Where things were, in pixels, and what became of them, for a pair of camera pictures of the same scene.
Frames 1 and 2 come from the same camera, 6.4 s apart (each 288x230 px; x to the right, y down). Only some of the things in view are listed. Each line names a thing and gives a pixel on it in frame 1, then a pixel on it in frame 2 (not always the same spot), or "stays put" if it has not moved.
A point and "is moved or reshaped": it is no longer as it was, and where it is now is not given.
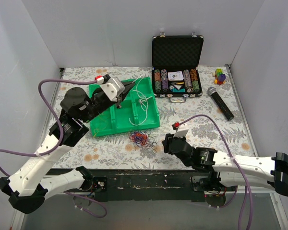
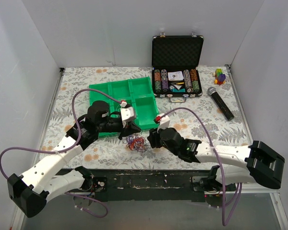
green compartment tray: x=139 y=110 stays put
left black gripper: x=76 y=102 → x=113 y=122
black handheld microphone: x=212 y=91 stays put
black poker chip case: x=176 y=63 stays put
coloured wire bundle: x=142 y=138 is moved or reshaped
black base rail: x=171 y=185 stays put
